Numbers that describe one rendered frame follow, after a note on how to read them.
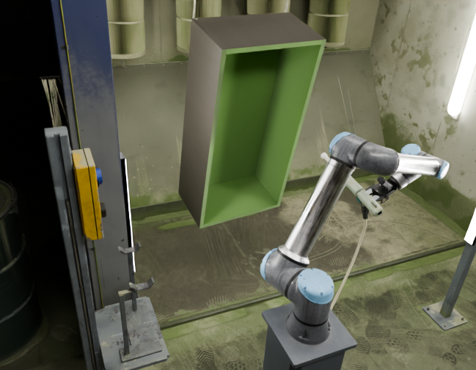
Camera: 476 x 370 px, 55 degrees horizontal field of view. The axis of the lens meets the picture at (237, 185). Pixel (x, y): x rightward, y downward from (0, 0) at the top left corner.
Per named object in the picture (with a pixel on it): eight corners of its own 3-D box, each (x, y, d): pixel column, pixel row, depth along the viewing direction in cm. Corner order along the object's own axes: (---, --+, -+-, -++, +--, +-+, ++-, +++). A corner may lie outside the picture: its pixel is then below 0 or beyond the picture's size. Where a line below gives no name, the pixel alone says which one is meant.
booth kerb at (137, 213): (102, 227, 353) (100, 213, 346) (101, 226, 354) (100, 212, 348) (386, 175, 449) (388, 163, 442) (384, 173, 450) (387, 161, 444)
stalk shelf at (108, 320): (93, 313, 183) (92, 310, 183) (149, 299, 191) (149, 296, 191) (105, 376, 159) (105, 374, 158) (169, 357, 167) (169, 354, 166)
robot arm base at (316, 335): (338, 337, 197) (342, 321, 191) (299, 350, 190) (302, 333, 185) (315, 306, 211) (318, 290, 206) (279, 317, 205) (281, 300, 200)
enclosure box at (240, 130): (177, 192, 310) (191, 17, 232) (254, 174, 336) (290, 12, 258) (199, 228, 289) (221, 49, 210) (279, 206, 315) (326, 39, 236)
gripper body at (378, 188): (380, 205, 241) (398, 193, 243) (380, 196, 235) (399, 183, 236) (370, 195, 246) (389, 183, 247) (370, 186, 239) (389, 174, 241)
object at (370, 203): (383, 230, 242) (383, 206, 225) (376, 235, 242) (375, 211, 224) (329, 173, 273) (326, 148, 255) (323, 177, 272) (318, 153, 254)
